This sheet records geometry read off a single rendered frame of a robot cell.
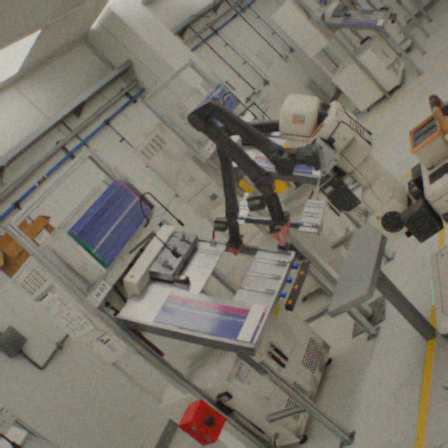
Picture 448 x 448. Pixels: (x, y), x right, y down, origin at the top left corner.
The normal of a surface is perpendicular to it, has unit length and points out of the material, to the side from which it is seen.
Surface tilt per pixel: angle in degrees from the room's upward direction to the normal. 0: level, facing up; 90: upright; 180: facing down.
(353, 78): 90
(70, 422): 90
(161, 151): 90
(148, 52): 90
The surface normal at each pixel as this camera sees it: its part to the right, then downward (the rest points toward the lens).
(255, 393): 0.62, -0.45
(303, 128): -0.25, 0.51
